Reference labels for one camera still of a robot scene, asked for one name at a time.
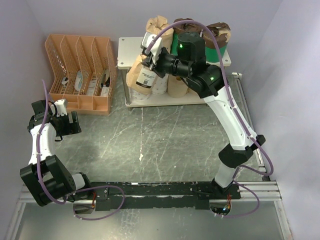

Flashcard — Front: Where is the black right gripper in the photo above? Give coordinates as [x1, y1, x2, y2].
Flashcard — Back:
[141, 48, 192, 79]

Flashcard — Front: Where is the white red-dotted paper roll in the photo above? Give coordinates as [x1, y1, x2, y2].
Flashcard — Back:
[151, 74, 169, 95]

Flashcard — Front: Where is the beige paper towel roll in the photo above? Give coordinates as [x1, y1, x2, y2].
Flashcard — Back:
[167, 75, 188, 98]

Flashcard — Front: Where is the brown roll with label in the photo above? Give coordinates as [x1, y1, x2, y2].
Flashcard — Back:
[126, 54, 158, 96]

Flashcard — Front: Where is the green paper roll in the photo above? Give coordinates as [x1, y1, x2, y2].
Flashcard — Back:
[170, 18, 206, 56]

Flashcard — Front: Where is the brown paper roll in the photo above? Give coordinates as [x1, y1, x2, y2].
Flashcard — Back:
[145, 15, 174, 53]

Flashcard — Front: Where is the plain white paper roll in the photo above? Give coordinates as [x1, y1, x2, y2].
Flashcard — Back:
[129, 88, 151, 102]

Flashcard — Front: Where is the brown-topped green roll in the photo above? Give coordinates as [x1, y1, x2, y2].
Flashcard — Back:
[202, 22, 231, 63]

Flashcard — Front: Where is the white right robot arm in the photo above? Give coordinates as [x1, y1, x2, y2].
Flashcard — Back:
[141, 32, 266, 199]

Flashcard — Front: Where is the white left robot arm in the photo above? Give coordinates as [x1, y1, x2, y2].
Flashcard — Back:
[20, 98, 94, 207]

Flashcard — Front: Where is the white two-tier shelf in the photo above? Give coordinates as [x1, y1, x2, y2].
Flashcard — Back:
[116, 36, 232, 108]

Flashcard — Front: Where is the orange plastic file organizer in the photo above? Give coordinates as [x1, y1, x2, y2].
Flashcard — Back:
[45, 34, 118, 115]

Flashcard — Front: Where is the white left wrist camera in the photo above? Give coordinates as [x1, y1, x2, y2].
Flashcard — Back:
[50, 98, 68, 117]

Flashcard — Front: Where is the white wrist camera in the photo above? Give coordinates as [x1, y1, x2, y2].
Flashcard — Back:
[50, 98, 68, 117]
[140, 32, 163, 65]

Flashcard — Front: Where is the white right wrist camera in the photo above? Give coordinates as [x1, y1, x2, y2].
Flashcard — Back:
[140, 32, 163, 65]

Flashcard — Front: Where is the white wall bracket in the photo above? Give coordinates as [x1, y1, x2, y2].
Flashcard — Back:
[232, 72, 243, 79]

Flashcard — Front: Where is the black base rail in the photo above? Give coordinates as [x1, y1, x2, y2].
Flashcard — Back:
[67, 181, 241, 212]

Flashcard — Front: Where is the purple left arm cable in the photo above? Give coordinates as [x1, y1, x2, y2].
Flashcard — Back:
[37, 79, 126, 221]

